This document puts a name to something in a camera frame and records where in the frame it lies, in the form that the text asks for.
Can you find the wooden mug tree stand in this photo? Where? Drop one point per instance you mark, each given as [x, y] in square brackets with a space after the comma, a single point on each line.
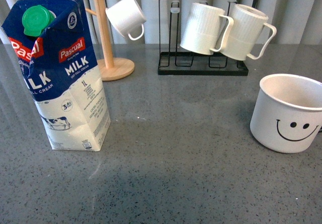
[111, 68]

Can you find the black wire mug rack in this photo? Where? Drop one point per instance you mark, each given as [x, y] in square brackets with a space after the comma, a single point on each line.
[174, 62]

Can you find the white smiley face mug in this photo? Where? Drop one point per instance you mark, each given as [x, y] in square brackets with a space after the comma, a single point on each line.
[287, 113]

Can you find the left ribbed cream mug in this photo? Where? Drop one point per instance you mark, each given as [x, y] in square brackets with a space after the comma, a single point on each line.
[207, 29]

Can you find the blue white milk carton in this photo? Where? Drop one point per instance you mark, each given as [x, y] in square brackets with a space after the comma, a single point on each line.
[61, 72]

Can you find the ribbed cream mug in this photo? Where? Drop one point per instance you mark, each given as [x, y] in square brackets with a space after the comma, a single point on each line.
[248, 25]
[207, 29]

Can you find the right ribbed cream mug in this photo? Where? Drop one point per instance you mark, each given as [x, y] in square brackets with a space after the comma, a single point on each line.
[248, 25]

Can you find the small white hanging mug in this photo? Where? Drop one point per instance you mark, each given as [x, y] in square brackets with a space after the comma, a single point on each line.
[125, 16]

